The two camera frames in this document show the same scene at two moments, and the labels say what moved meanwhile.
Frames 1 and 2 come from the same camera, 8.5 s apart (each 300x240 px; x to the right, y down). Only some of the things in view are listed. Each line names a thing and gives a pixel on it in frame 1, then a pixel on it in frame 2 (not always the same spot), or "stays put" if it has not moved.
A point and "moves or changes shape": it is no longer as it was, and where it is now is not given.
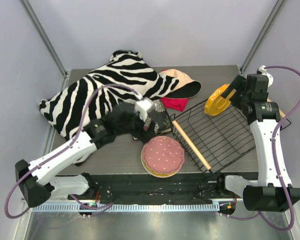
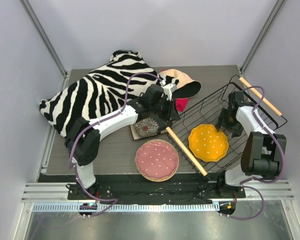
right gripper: [236, 88] to [225, 119]
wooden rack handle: [186, 138] to [187, 152]
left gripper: [142, 125] to [170, 109]
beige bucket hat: [186, 88] stays put
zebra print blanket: [125, 78] stays put
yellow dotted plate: [216, 104] to [206, 143]
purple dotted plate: [163, 154] moves or changes shape
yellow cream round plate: [149, 172] to [156, 180]
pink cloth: [179, 104] stays put
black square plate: [158, 121] stays put
